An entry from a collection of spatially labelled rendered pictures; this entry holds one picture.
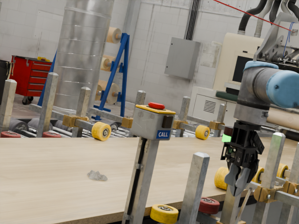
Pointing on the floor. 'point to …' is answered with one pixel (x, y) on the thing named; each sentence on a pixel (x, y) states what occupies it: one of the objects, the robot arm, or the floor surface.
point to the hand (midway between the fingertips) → (236, 191)
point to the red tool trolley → (29, 76)
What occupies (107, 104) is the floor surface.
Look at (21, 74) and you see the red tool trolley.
